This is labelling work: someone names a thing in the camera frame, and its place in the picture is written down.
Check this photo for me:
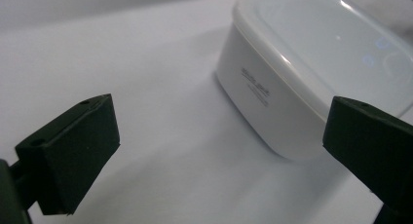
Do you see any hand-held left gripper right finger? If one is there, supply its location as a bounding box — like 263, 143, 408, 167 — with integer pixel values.
322, 95, 413, 224

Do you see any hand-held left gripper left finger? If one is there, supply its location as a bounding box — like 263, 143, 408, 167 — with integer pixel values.
9, 93, 121, 216

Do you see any white lunch box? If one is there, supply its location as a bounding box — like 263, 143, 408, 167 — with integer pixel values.
215, 22, 331, 163

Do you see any white plastic box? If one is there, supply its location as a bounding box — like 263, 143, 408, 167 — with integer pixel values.
232, 0, 413, 123

